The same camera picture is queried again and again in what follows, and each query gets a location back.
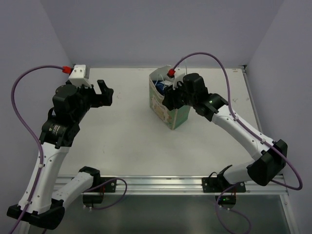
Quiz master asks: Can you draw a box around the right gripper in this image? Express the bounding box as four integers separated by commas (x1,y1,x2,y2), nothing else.
162,79,197,111

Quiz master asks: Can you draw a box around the blue white snack bag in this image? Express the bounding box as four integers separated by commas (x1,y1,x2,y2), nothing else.
153,80,173,96

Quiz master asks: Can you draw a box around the green paper bag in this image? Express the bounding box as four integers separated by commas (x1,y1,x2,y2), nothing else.
149,65,190,130

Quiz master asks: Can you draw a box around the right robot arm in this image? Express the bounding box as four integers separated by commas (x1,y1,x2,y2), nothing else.
162,73,287,192

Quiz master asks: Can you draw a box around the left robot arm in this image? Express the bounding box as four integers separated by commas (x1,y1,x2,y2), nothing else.
7,80,114,230

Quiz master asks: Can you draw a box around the left black control box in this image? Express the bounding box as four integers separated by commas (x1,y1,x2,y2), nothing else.
82,194,104,206

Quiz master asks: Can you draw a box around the black control box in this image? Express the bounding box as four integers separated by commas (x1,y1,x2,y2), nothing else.
215,195,236,207
82,194,104,206

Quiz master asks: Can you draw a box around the right black control box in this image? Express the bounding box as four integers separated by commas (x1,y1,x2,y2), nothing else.
215,195,236,207

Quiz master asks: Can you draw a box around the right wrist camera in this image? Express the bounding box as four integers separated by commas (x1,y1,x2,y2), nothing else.
166,69,186,90

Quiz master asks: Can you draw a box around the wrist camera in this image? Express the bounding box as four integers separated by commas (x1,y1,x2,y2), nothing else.
62,64,93,88
166,69,186,90

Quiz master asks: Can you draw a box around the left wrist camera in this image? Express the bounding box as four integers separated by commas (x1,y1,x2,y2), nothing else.
62,64,93,88

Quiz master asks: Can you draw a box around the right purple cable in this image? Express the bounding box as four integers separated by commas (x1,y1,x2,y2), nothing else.
170,52,303,234

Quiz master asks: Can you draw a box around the purple cable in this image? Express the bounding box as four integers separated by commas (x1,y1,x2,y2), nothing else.
10,64,71,234
170,52,303,234

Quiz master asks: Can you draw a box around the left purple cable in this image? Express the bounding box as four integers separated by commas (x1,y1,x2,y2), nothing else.
10,64,71,234

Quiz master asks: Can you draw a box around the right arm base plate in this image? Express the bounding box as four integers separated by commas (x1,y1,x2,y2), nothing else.
201,177,246,193

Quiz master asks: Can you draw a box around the aluminium rail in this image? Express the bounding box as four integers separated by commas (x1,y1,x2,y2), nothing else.
52,173,289,195

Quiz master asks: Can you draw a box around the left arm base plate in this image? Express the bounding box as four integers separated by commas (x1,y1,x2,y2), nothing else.
90,177,117,194

